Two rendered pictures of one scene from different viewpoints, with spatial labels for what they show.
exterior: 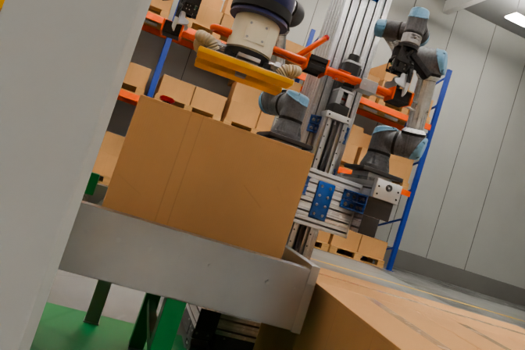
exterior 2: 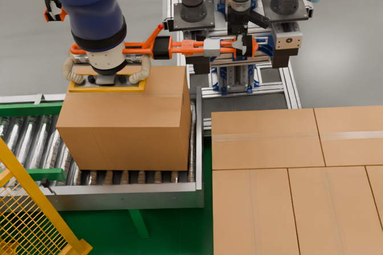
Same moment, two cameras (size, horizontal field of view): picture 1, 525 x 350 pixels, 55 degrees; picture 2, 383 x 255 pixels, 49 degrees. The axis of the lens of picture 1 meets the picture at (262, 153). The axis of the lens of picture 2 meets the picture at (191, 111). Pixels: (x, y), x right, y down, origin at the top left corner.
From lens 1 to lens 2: 1.92 m
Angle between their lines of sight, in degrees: 57
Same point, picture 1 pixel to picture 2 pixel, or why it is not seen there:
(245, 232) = (158, 162)
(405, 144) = not seen: outside the picture
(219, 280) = (148, 201)
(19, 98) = not seen: outside the picture
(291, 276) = (186, 194)
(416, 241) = not seen: outside the picture
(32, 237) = not seen: outside the picture
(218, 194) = (132, 152)
